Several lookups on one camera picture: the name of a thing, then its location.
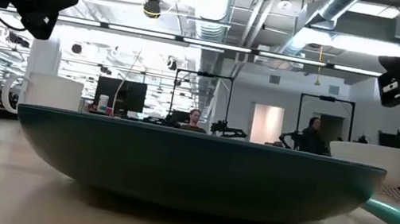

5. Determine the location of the dark teal plate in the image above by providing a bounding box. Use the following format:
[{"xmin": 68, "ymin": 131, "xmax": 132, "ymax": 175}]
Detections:
[{"xmin": 6, "ymin": 101, "xmax": 390, "ymax": 224}]

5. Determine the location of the bright ceiling light panel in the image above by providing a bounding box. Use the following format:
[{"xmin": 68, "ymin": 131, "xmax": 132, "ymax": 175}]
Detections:
[{"xmin": 299, "ymin": 26, "xmax": 400, "ymax": 60}]

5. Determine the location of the white pillar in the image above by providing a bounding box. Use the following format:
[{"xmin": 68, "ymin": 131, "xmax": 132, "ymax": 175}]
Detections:
[{"xmin": 25, "ymin": 21, "xmax": 68, "ymax": 79}]

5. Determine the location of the yellow hanging cord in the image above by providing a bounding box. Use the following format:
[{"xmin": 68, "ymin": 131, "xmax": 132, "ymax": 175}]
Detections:
[{"xmin": 313, "ymin": 45, "xmax": 327, "ymax": 87}]

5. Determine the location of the white bowl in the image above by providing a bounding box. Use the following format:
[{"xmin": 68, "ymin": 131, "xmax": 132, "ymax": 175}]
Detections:
[{"xmin": 324, "ymin": 137, "xmax": 400, "ymax": 188}]

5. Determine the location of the white mug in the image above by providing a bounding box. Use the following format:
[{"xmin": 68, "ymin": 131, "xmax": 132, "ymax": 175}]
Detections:
[{"xmin": 0, "ymin": 67, "xmax": 86, "ymax": 125}]

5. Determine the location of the black rig frame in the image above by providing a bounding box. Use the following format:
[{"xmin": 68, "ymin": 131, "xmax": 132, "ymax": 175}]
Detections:
[
  {"xmin": 168, "ymin": 67, "xmax": 235, "ymax": 133},
  {"xmin": 294, "ymin": 91, "xmax": 358, "ymax": 143}
]

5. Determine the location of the black computer monitor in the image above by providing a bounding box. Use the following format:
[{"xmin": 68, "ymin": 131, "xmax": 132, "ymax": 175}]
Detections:
[{"xmin": 91, "ymin": 75, "xmax": 149, "ymax": 121}]

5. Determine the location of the silver ceiling duct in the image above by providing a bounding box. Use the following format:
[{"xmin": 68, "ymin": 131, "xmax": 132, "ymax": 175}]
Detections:
[
  {"xmin": 175, "ymin": 0, "xmax": 235, "ymax": 110},
  {"xmin": 273, "ymin": 0, "xmax": 366, "ymax": 68}
]

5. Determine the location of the black ceiling device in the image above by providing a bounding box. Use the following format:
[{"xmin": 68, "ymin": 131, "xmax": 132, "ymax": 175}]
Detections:
[{"xmin": 141, "ymin": 0, "xmax": 164, "ymax": 21}]

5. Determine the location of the person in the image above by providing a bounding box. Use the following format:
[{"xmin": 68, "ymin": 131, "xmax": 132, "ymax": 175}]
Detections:
[
  {"xmin": 296, "ymin": 114, "xmax": 332, "ymax": 156},
  {"xmin": 180, "ymin": 106, "xmax": 212, "ymax": 135}
]

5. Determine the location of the long linear ceiling light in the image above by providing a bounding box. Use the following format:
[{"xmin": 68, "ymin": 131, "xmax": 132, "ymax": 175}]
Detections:
[{"xmin": 0, "ymin": 4, "xmax": 387, "ymax": 79}]

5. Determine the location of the white door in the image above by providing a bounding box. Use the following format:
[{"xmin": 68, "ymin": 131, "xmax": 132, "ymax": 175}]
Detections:
[{"xmin": 248, "ymin": 102, "xmax": 286, "ymax": 147}]

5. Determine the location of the white wipes canister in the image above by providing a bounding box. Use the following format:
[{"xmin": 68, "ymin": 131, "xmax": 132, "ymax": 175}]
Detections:
[{"xmin": 96, "ymin": 93, "xmax": 111, "ymax": 114}]

